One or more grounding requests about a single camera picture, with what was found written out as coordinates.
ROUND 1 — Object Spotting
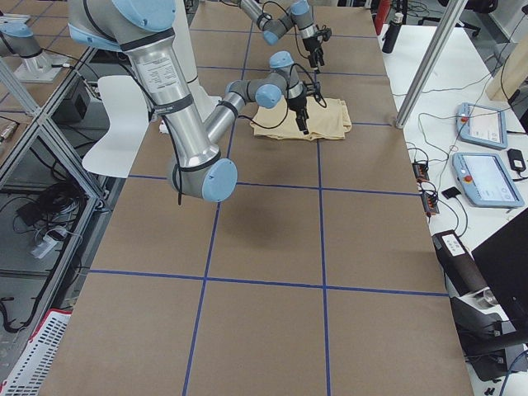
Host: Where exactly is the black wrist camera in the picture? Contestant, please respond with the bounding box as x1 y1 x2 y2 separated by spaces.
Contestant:
316 25 332 42
304 82 323 103

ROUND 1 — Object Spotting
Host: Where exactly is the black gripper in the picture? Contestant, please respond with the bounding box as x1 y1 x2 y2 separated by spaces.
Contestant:
303 36 325 73
287 95 309 135

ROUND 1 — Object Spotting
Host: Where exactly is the near blue teach pendant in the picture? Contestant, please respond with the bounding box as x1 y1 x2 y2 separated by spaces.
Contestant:
451 153 525 209

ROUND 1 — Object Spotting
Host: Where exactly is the far blue teach pendant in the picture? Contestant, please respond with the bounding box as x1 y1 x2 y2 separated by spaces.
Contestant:
456 102 507 150

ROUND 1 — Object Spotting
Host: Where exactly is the far orange circuit board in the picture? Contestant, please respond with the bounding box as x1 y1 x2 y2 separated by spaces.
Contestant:
412 162 430 182

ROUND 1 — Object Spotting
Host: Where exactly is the white power strip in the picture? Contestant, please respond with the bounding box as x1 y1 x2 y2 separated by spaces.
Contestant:
31 236 58 259

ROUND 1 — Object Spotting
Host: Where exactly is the black water bottle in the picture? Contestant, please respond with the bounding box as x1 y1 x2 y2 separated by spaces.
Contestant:
382 12 404 54

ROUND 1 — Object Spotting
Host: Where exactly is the black power adapter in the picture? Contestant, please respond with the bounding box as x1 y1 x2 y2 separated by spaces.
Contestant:
507 148 526 172

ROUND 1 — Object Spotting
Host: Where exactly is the white perforated basket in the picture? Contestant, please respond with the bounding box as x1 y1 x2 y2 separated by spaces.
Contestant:
1 309 72 395

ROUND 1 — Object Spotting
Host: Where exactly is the orange circuit board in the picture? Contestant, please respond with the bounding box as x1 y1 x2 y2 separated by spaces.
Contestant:
421 191 440 217
412 162 430 182

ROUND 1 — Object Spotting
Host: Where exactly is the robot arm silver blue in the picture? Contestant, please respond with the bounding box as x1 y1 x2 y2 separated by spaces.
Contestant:
68 1 309 202
221 0 332 73

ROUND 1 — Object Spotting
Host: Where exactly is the white plastic chair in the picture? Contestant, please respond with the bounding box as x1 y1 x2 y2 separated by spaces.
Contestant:
82 75 149 178

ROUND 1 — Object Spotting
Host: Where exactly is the aluminium frame post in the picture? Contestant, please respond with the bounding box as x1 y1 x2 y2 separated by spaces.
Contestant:
394 0 468 130

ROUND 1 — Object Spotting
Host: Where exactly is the black small square pad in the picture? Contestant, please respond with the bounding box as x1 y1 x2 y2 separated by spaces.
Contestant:
441 186 461 200

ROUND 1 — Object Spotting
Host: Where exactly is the cream long-sleeve graphic shirt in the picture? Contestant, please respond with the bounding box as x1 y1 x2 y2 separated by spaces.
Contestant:
250 97 351 141

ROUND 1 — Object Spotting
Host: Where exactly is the blue teach pendant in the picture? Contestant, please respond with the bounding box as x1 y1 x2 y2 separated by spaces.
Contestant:
451 153 525 209
456 102 507 150

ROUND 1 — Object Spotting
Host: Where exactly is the black monitor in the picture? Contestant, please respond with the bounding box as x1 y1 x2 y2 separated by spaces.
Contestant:
472 210 527 329

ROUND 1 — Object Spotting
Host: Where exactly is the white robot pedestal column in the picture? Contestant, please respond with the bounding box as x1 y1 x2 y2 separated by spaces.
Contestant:
172 0 221 122

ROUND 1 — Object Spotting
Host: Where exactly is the near orange circuit board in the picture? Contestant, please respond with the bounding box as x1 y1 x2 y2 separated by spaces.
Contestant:
421 191 440 217

